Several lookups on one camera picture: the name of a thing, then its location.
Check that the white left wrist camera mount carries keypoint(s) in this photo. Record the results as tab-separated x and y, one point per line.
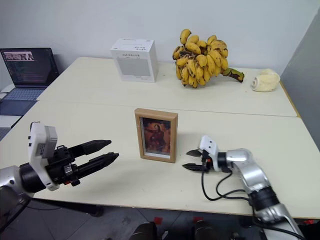
37	140

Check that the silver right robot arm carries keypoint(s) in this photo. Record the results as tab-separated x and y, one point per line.
252	172

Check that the white cardboard box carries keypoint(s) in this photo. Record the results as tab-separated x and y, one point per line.
137	63

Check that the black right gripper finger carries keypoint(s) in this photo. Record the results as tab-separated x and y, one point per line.
193	167
195	153

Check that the dark open laptop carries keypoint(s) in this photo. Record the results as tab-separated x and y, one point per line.
30	70

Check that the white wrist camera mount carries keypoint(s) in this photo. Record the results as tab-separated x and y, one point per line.
37	140
211	147

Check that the black table foot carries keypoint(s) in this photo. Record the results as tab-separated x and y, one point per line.
75	207

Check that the grey partition panel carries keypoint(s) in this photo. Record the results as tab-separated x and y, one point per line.
303	70

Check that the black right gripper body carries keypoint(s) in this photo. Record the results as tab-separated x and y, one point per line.
206	162

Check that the yellow banana bunch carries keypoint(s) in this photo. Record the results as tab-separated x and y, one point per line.
202	62

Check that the dark rounded shape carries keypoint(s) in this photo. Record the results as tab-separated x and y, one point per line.
207	231
147	231

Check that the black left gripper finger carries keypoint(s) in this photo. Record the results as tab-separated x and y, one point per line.
91	146
97	162

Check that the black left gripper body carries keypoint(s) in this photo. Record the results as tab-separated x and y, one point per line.
61	167

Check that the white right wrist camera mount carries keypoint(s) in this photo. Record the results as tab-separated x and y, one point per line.
211	147

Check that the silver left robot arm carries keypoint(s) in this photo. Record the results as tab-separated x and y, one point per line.
12	177

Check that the wooden picture frame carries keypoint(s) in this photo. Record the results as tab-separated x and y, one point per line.
156	136

